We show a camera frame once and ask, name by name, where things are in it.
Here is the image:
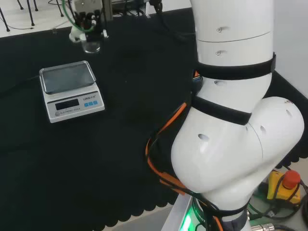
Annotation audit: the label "black tripod legs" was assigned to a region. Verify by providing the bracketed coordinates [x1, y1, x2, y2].
[0, 0, 36, 32]

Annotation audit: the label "white electronic balance steel pan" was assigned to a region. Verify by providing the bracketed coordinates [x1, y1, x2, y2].
[39, 60, 106, 124]

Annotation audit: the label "yellow red stop button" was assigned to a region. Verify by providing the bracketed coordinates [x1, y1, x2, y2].
[266, 169, 302, 202]

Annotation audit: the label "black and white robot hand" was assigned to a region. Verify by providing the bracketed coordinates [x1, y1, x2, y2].
[69, 0, 109, 43]

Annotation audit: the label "orange cable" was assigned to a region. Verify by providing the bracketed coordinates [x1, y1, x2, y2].
[145, 102, 223, 231]

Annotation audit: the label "clear glass beaker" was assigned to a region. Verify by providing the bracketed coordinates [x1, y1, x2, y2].
[81, 39, 102, 54]

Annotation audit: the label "black bench cloth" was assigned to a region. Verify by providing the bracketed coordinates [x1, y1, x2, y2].
[0, 7, 308, 231]

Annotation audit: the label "black cable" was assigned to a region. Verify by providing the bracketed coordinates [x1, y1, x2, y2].
[148, 0, 196, 44]

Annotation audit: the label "green cable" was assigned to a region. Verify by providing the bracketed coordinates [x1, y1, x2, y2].
[61, 0, 95, 33]

